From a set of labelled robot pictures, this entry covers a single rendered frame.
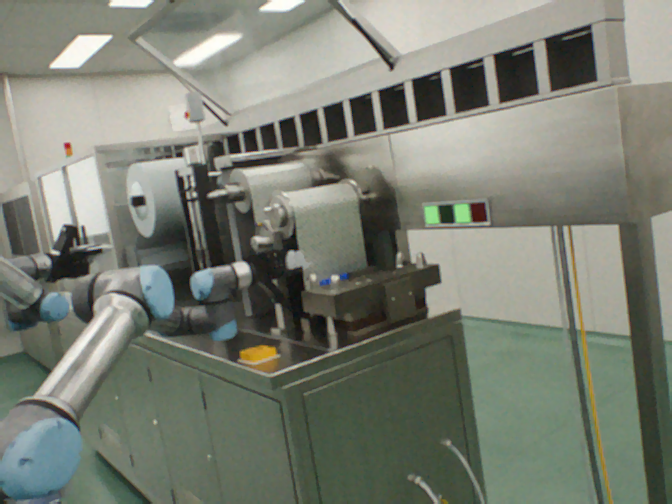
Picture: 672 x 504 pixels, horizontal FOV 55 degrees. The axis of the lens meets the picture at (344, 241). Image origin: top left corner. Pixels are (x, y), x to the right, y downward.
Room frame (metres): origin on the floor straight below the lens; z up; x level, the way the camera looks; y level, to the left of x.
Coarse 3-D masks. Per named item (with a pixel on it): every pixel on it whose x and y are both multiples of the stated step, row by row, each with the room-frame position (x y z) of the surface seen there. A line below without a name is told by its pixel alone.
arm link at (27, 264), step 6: (18, 258) 1.74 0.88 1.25; (24, 258) 1.75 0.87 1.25; (30, 258) 1.76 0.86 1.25; (18, 264) 1.72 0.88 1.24; (24, 264) 1.73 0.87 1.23; (30, 264) 1.74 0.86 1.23; (36, 264) 1.75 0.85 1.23; (24, 270) 1.72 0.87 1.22; (30, 270) 1.74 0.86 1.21; (36, 270) 1.75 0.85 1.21; (30, 276) 1.74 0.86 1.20; (36, 276) 1.75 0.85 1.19
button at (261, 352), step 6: (252, 348) 1.66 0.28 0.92; (258, 348) 1.65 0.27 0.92; (264, 348) 1.64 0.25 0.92; (270, 348) 1.63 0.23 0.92; (246, 354) 1.62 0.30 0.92; (252, 354) 1.60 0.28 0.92; (258, 354) 1.60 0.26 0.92; (264, 354) 1.61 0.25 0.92; (270, 354) 1.62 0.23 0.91; (246, 360) 1.62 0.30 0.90; (252, 360) 1.59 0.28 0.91; (258, 360) 1.60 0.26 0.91
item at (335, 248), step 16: (320, 224) 1.91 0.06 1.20; (336, 224) 1.94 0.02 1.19; (352, 224) 1.98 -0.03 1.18; (304, 240) 1.87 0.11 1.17; (320, 240) 1.90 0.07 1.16; (336, 240) 1.94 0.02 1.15; (352, 240) 1.97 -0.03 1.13; (304, 256) 1.86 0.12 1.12; (320, 256) 1.90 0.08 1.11; (336, 256) 1.93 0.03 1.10; (352, 256) 1.96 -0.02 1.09; (304, 272) 1.86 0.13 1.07; (320, 272) 1.89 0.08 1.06; (336, 272) 1.92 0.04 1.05
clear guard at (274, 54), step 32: (192, 0) 2.19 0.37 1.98; (224, 0) 2.11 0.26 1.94; (256, 0) 2.03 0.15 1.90; (288, 0) 1.96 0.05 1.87; (320, 0) 1.89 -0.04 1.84; (160, 32) 2.48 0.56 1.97; (192, 32) 2.37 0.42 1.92; (224, 32) 2.28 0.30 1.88; (256, 32) 2.19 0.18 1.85; (288, 32) 2.10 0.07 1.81; (320, 32) 2.03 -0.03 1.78; (352, 32) 1.95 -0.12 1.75; (192, 64) 2.59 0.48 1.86; (224, 64) 2.48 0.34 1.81; (256, 64) 2.37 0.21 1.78; (288, 64) 2.27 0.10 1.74; (320, 64) 2.18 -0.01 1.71; (352, 64) 2.10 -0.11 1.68; (224, 96) 2.72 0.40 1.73; (256, 96) 2.59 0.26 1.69
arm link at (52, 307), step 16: (0, 256) 1.56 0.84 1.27; (0, 272) 1.54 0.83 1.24; (16, 272) 1.58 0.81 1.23; (0, 288) 1.55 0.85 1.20; (16, 288) 1.57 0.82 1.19; (32, 288) 1.60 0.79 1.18; (16, 304) 1.60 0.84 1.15; (32, 304) 1.60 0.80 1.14; (48, 304) 1.61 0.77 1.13; (64, 304) 1.64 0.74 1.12; (32, 320) 1.66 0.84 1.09; (48, 320) 1.62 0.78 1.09
